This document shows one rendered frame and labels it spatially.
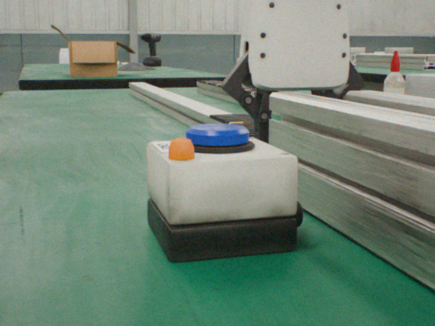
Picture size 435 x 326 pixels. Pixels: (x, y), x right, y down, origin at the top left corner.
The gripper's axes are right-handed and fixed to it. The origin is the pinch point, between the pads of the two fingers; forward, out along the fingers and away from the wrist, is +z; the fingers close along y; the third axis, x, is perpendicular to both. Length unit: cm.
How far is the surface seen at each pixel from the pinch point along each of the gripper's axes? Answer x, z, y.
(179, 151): 22.0, -3.4, 16.3
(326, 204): 17.9, 1.6, 5.1
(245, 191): 22.3, -0.9, 12.6
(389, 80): -43, -3, -37
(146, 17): -1094, -66, -165
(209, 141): 20.1, -3.6, 14.1
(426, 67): -238, 2, -182
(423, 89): 0.8, -4.9, -14.0
